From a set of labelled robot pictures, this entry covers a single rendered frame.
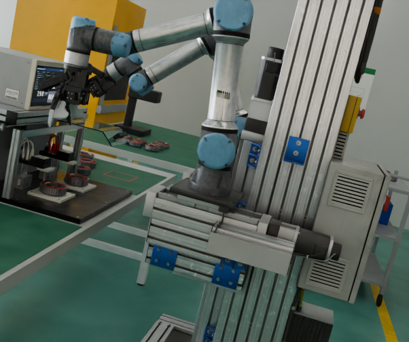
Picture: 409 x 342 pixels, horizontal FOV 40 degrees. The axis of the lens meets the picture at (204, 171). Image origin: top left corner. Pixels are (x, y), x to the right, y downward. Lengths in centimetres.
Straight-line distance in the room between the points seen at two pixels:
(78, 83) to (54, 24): 450
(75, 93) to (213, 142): 46
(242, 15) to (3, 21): 719
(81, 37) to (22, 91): 65
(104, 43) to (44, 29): 457
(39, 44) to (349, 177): 485
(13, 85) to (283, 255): 130
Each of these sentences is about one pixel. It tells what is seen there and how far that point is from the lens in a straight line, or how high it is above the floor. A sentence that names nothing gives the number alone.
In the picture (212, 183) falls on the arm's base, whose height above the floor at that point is 108.
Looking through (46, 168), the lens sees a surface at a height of 88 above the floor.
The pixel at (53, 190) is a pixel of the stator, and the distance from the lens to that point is 241.
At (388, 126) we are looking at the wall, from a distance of 758.
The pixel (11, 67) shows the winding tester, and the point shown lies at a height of 127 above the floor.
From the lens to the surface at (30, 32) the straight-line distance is 642.
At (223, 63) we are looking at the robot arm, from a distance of 172.
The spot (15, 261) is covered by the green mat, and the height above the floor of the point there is 75.
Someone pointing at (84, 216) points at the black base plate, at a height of 77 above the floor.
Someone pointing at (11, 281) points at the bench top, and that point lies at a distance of 174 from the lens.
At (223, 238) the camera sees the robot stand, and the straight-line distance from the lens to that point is 177.
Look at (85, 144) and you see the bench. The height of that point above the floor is 72.
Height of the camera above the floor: 144
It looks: 10 degrees down
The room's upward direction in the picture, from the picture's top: 13 degrees clockwise
